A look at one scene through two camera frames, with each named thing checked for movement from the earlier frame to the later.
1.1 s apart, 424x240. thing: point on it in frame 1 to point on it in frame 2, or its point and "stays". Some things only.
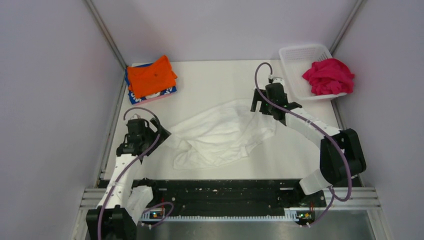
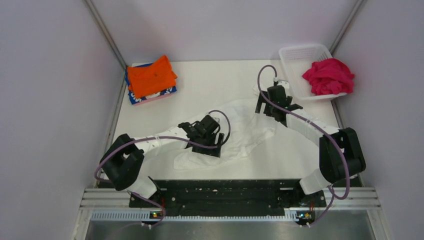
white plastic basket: [296, 60] stays
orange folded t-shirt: [145, 80] stays
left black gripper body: [150, 135] to [209, 140]
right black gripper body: [265, 108] stays
